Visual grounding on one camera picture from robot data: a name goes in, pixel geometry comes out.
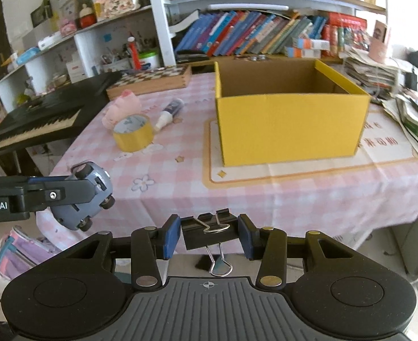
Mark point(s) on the white bookshelf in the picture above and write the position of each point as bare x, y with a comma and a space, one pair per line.
161, 17

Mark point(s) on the pink patterned box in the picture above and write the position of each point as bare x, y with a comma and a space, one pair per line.
68, 27

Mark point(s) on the red white tube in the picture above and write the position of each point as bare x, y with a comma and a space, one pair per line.
133, 55

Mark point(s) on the pink pig plush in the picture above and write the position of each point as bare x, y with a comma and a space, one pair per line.
123, 106

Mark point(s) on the black box with metal knobs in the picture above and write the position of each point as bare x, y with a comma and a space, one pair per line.
253, 58

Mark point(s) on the white flat box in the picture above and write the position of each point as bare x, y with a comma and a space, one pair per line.
49, 41

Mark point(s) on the black power adapter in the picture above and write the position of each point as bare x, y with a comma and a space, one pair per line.
412, 81

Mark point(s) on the black electronic keyboard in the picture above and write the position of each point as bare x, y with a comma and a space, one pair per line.
42, 110

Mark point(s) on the red book box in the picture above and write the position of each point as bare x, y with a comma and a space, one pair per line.
347, 30

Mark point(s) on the white pen holder with pens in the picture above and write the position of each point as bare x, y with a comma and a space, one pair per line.
114, 64

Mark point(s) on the pink cylindrical holder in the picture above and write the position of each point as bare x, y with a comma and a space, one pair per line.
379, 42

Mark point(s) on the pink checked cloth desktop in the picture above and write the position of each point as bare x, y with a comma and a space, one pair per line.
180, 191

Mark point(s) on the row of colourful leaning books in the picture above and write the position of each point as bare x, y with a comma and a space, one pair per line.
244, 32

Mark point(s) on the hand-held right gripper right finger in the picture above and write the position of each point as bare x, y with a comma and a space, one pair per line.
245, 237

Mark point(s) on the wooden chessboard box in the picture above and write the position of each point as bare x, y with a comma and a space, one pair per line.
148, 82

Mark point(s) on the orange white small box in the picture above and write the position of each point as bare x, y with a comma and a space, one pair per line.
312, 43
304, 52

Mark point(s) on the white cubby shelf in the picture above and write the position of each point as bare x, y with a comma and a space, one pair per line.
88, 46

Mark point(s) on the blue wet wipes pack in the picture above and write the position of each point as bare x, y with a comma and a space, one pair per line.
28, 56

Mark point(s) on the yellow cardboard box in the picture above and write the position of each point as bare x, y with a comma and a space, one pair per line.
287, 128

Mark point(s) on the black keyboard stand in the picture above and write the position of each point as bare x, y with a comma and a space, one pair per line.
17, 163

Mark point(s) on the white carton red label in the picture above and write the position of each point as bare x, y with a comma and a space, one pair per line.
76, 73

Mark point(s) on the yellow tape roll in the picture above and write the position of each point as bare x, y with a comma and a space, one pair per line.
134, 141

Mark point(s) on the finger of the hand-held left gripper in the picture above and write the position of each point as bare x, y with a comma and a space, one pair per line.
63, 193

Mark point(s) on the red round jar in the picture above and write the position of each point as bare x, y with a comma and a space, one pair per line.
87, 17

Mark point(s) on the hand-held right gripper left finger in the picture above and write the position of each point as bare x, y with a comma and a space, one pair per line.
172, 237

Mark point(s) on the small framed picture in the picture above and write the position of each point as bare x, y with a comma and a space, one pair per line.
41, 16

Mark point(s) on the cream desk mat orange border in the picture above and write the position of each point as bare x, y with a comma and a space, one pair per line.
301, 173

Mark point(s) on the white tub green lid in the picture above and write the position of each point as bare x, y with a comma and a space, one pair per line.
149, 60

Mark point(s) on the grey blue toy car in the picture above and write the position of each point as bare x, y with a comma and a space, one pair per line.
102, 181

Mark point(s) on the black binder clip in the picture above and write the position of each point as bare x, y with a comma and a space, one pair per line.
194, 238

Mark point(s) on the stack of papers and magazines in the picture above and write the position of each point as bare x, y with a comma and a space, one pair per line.
372, 73

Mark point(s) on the pink purple bag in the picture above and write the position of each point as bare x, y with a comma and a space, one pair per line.
24, 252

